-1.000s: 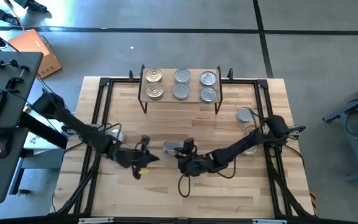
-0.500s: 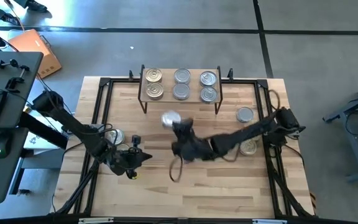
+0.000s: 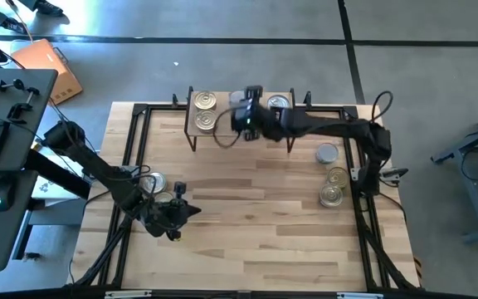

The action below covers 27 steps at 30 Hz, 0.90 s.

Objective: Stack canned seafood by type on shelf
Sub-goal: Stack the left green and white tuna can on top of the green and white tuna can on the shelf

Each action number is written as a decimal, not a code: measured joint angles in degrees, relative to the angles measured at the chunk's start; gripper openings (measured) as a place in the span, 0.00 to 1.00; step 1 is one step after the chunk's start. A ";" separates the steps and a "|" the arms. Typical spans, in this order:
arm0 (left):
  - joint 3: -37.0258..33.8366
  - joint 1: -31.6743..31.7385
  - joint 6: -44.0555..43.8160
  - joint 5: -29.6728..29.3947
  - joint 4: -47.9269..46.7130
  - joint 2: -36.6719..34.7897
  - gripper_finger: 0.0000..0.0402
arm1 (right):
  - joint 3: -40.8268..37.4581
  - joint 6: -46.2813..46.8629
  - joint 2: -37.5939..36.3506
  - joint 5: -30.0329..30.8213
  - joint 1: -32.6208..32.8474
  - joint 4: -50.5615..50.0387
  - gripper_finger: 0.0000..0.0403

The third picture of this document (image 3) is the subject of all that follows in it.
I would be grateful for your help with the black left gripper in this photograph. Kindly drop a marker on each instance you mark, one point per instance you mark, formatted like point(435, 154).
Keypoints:
point(166, 218)

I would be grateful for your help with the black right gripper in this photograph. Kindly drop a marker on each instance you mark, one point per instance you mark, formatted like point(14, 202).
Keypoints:
point(247, 118)

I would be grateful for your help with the silver pull-tab tuna can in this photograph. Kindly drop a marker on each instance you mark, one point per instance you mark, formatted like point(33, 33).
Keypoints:
point(278, 101)

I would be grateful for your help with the gold-lidded Wild Planet can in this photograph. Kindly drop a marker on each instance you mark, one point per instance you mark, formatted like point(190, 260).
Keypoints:
point(204, 101)
point(338, 177)
point(331, 195)
point(158, 182)
point(205, 120)

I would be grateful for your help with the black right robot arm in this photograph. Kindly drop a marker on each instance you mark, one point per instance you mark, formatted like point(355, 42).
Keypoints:
point(326, 124)

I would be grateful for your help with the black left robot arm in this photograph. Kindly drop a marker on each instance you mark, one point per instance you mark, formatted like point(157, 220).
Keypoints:
point(94, 164)

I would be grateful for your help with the wooden shelf black metal legs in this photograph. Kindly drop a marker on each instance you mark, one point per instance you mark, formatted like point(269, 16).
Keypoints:
point(222, 99)

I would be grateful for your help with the white printed paper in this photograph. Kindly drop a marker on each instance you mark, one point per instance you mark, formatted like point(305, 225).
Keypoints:
point(56, 191)

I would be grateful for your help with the small black floor object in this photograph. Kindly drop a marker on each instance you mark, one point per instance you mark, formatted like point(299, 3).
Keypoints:
point(31, 256)

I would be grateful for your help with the black computer mouse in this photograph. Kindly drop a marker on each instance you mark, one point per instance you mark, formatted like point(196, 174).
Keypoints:
point(2, 194)

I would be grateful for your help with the orange case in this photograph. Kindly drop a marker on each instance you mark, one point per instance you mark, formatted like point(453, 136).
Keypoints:
point(44, 66)

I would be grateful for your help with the yellow black striped tape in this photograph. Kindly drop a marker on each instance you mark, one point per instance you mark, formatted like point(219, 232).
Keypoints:
point(417, 266)

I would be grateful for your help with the person's foot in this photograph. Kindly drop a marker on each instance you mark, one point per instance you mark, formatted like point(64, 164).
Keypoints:
point(48, 7)

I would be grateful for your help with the blue-grey metal stand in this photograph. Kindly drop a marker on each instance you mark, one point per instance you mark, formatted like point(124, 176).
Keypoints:
point(477, 199)

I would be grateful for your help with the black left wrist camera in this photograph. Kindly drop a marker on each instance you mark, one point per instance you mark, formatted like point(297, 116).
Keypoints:
point(179, 189)

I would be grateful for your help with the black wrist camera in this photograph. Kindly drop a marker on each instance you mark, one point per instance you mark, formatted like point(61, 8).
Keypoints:
point(179, 189)
point(253, 91)

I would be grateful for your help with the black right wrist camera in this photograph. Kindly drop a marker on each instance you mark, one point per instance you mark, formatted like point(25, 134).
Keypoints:
point(253, 91)

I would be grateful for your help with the small black frame clamp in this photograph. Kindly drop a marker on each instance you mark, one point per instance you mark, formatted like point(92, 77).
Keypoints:
point(174, 100)
point(307, 99)

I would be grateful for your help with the black aluminium table frame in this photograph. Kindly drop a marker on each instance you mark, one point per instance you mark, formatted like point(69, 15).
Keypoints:
point(326, 109)

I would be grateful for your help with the silver table bracket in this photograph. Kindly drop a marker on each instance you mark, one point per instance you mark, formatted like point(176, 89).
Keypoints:
point(128, 294)
point(359, 295)

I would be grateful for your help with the grey arm base bracket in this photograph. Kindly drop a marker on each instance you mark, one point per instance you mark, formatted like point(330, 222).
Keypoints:
point(394, 174)

